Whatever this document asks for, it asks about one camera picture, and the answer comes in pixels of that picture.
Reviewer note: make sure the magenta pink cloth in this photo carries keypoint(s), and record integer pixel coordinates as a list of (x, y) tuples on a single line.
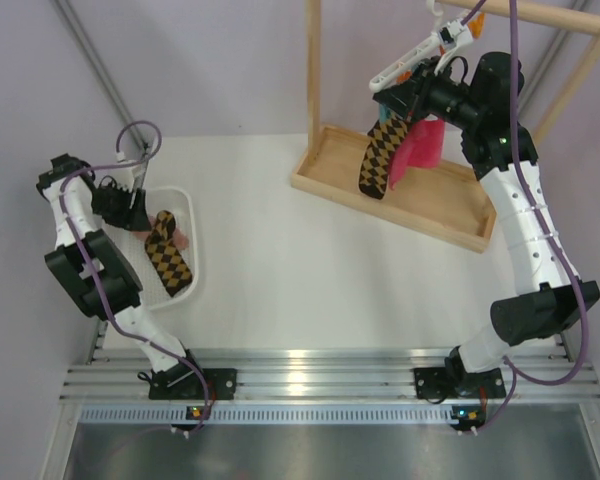
[(421, 148)]

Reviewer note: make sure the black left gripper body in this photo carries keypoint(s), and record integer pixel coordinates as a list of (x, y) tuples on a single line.
[(112, 204)]

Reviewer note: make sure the orange clothes clip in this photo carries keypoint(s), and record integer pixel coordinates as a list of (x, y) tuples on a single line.
[(403, 77), (476, 25)]

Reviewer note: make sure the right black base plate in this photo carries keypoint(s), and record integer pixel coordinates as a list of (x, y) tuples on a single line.
[(436, 384)]

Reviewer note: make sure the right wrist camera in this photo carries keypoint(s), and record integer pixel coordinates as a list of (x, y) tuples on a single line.
[(453, 36)]

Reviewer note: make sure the teal clothes clip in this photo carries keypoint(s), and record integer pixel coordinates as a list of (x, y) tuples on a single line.
[(384, 114)]

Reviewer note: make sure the pink sock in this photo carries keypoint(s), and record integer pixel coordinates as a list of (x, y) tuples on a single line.
[(181, 241)]

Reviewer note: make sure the brown yellow argyle sock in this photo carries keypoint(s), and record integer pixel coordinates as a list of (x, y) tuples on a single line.
[(384, 139), (165, 256)]

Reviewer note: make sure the white perforated plastic basket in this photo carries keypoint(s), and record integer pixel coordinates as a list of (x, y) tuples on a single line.
[(177, 201)]

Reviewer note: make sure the grey slotted cable duct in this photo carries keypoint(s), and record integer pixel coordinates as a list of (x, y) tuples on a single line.
[(278, 414)]

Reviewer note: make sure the wooden drying rack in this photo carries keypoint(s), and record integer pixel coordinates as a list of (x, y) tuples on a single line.
[(445, 202)]

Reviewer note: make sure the white plastic clip hanger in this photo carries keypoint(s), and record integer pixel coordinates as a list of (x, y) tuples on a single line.
[(424, 50)]

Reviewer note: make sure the aluminium mounting rail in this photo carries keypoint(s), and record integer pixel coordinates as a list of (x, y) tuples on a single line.
[(322, 376)]

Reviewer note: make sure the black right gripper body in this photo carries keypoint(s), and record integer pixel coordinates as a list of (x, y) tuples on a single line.
[(440, 98)]

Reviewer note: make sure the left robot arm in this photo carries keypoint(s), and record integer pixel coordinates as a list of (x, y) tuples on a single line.
[(101, 281)]

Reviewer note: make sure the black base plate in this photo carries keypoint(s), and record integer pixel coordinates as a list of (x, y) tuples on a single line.
[(185, 385), (436, 384)]

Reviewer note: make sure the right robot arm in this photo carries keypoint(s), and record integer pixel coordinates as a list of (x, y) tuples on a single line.
[(550, 295)]

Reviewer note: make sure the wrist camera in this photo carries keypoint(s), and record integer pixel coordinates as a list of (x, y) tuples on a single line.
[(129, 174), (453, 36)]

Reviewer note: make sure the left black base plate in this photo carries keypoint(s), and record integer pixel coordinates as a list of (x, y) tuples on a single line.
[(185, 385)]

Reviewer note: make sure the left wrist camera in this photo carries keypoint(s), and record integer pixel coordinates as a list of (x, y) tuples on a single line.
[(129, 174)]

